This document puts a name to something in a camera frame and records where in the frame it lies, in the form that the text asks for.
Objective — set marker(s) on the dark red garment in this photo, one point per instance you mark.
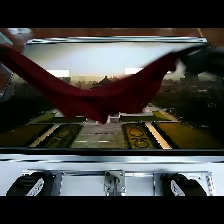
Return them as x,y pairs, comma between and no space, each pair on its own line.
100,100

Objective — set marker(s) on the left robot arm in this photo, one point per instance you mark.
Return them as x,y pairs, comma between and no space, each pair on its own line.
30,185

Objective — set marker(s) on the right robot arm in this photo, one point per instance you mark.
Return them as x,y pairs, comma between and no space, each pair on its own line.
200,63

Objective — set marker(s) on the silver frame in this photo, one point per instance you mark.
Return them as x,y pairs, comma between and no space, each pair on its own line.
113,166

